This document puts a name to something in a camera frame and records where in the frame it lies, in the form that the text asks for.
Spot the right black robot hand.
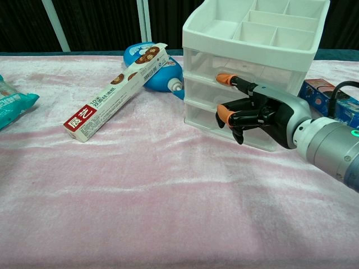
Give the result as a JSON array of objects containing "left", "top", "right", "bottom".
[{"left": 215, "top": 73, "right": 312, "bottom": 150}]

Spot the clear plastic drawer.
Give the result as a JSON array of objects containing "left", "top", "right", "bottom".
[
  {"left": 185, "top": 101, "right": 277, "bottom": 149},
  {"left": 183, "top": 48, "right": 309, "bottom": 98},
  {"left": 184, "top": 75, "right": 250, "bottom": 105}
]

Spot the blue cookie box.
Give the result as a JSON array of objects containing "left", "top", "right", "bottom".
[{"left": 298, "top": 78, "right": 359, "bottom": 129}]

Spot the blue refill pouch white cap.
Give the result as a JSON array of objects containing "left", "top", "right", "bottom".
[{"left": 123, "top": 41, "right": 186, "bottom": 101}]

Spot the pink velvet table cloth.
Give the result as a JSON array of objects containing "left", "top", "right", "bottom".
[{"left": 0, "top": 54, "right": 359, "bottom": 269}]

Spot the long white baking paper box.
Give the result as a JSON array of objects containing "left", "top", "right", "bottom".
[{"left": 62, "top": 42, "right": 171, "bottom": 143}]

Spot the black curtain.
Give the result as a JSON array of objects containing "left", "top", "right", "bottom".
[{"left": 0, "top": 0, "right": 359, "bottom": 53}]

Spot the dark teal under cloth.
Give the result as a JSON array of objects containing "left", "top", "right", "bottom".
[{"left": 0, "top": 48, "right": 359, "bottom": 61}]

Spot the teal snack bag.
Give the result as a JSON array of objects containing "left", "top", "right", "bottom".
[{"left": 0, "top": 74, "right": 40, "bottom": 130}]

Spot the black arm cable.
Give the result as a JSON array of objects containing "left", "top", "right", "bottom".
[{"left": 328, "top": 81, "right": 359, "bottom": 119}]

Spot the white plastic drawer organizer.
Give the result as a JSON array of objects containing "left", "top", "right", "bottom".
[{"left": 182, "top": 0, "right": 332, "bottom": 153}]

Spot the upright white frame pole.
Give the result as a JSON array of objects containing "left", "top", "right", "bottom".
[{"left": 136, "top": 0, "right": 153, "bottom": 43}]

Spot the slanted white frame pole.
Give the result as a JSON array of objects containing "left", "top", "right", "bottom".
[{"left": 42, "top": 0, "right": 71, "bottom": 52}]

